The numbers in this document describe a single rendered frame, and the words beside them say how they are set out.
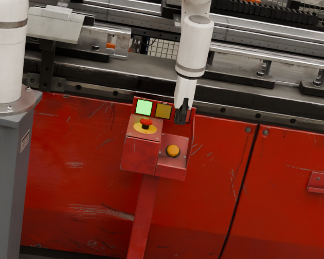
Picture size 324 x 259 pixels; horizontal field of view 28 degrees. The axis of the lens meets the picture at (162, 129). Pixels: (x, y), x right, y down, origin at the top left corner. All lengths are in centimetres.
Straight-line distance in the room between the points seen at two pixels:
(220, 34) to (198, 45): 71
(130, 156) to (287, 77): 67
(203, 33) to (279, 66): 57
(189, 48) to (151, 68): 42
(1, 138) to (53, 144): 79
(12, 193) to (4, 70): 30
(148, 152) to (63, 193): 50
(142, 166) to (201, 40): 44
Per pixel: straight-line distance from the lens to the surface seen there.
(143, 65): 218
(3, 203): 154
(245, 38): 248
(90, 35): 219
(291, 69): 228
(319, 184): 236
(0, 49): 140
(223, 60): 223
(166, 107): 202
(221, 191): 231
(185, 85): 181
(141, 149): 192
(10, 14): 138
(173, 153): 198
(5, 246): 162
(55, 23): 206
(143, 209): 208
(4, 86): 143
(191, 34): 175
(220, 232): 241
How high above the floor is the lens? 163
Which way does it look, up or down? 25 degrees down
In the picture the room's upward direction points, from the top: 11 degrees clockwise
